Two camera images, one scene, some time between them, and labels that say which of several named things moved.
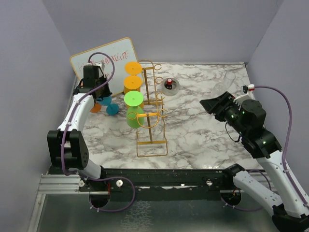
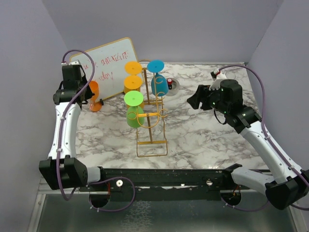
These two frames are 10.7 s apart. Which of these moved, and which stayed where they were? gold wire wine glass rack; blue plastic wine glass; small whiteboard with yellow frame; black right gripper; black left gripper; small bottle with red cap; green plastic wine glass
Moved: blue plastic wine glass; black right gripper; black left gripper
Stayed: green plastic wine glass; gold wire wine glass rack; small bottle with red cap; small whiteboard with yellow frame
